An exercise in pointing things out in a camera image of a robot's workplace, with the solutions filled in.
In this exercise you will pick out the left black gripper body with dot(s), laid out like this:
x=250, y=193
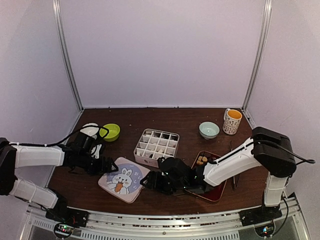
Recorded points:
x=92, y=167

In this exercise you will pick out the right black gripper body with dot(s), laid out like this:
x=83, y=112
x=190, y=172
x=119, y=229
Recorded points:
x=167, y=187

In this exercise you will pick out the pink compartment tin box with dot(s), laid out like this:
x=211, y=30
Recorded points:
x=154, y=144

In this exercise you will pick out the bunny picture tin lid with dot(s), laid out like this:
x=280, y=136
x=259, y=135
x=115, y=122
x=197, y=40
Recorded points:
x=124, y=184

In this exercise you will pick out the metal tongs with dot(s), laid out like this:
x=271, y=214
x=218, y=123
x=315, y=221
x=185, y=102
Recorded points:
x=235, y=178

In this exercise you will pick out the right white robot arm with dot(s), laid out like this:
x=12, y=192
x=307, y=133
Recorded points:
x=265, y=148

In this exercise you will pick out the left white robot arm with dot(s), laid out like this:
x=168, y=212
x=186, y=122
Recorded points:
x=18, y=155

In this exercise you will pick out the dark red chocolate tray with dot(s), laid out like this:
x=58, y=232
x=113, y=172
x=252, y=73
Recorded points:
x=202, y=183

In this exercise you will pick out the black white small bowl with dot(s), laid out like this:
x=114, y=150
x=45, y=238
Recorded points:
x=90, y=129

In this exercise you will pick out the lime green bowl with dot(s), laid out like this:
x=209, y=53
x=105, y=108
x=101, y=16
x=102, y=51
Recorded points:
x=110, y=132

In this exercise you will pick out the pale blue ceramic bowl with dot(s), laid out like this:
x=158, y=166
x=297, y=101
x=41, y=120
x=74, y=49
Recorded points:
x=209, y=130

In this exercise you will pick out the floral mug orange inside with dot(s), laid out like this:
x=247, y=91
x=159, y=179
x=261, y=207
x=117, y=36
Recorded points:
x=231, y=121

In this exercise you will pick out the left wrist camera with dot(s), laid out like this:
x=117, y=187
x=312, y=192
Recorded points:
x=97, y=151

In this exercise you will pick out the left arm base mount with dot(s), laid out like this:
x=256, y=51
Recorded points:
x=67, y=221

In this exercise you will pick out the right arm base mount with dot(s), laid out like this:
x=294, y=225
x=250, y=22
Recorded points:
x=262, y=218

